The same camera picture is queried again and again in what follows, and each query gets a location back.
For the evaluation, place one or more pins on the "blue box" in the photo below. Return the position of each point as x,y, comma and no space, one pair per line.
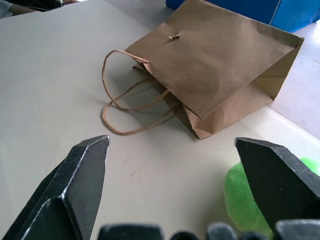
287,11

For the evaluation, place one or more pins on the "person in background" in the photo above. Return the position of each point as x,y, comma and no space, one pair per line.
32,5

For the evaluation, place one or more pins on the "green plush toy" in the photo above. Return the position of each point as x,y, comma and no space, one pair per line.
240,197

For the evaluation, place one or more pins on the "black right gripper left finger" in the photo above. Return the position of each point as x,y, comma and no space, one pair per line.
72,185

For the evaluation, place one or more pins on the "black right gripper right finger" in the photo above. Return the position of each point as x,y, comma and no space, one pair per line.
277,185

